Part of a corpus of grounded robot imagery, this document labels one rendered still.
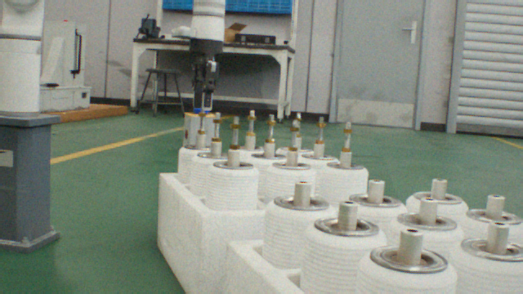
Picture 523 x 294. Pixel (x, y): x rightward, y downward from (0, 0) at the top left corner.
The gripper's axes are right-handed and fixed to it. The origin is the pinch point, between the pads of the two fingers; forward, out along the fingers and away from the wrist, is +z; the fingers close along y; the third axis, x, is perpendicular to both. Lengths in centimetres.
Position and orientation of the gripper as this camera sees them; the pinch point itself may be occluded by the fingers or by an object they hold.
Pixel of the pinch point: (202, 103)
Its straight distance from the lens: 122.2
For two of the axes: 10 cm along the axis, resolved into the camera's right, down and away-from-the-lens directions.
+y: -3.8, -1.4, 9.2
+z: -0.8, 9.9, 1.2
